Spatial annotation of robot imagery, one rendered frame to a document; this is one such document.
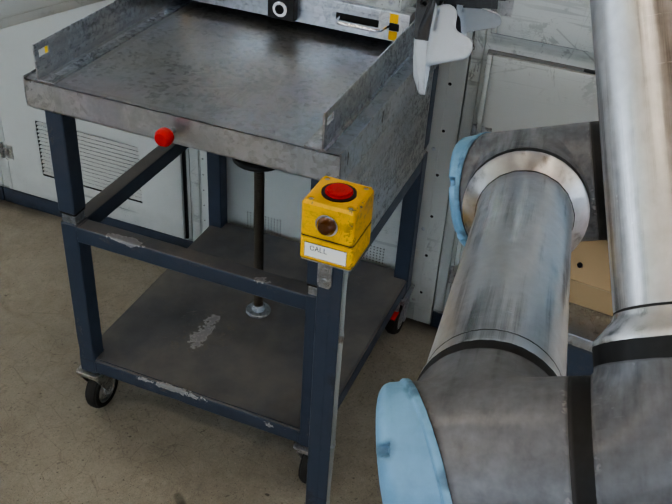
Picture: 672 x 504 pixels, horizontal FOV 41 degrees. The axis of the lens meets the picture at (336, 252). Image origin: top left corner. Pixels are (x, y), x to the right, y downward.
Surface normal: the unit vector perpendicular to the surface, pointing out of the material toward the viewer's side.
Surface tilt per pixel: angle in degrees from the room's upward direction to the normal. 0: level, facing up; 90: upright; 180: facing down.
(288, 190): 90
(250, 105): 0
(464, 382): 20
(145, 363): 0
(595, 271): 47
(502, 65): 90
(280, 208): 90
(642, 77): 54
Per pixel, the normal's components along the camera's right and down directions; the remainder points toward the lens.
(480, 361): -0.10, -0.93
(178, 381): 0.05, -0.82
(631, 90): -0.75, -0.15
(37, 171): -0.38, 0.51
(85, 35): 0.93, 0.26
